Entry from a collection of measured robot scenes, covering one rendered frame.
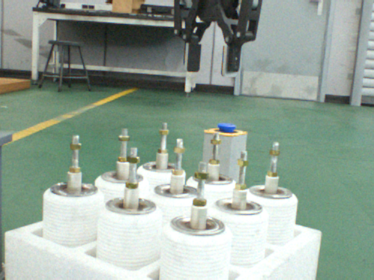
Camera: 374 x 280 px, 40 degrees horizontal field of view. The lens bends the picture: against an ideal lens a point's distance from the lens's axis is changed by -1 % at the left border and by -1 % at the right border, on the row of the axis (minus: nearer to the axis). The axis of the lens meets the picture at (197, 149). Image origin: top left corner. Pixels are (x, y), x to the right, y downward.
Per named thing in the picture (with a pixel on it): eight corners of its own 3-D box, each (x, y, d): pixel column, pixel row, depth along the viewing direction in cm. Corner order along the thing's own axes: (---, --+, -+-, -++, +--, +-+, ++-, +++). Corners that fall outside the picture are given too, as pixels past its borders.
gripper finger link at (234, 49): (227, 29, 63) (224, 71, 64) (245, 30, 61) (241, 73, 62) (235, 30, 64) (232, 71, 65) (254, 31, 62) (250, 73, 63)
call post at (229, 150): (192, 266, 119) (203, 132, 113) (208, 257, 125) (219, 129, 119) (219, 275, 115) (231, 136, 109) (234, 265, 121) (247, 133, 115)
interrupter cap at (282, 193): (297, 194, 92) (298, 190, 92) (282, 204, 86) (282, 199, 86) (259, 186, 96) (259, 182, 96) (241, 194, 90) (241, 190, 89)
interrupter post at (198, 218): (185, 227, 71) (187, 204, 70) (195, 224, 73) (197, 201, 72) (199, 232, 70) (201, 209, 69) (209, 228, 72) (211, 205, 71)
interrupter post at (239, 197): (234, 212, 80) (237, 191, 79) (228, 207, 82) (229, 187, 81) (249, 211, 81) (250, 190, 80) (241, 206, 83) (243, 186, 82)
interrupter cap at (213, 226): (158, 227, 70) (158, 222, 70) (191, 215, 76) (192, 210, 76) (204, 242, 66) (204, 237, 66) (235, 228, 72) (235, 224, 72)
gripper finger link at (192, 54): (201, 44, 70) (199, 72, 70) (198, 43, 70) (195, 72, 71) (189, 43, 68) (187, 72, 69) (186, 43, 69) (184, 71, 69)
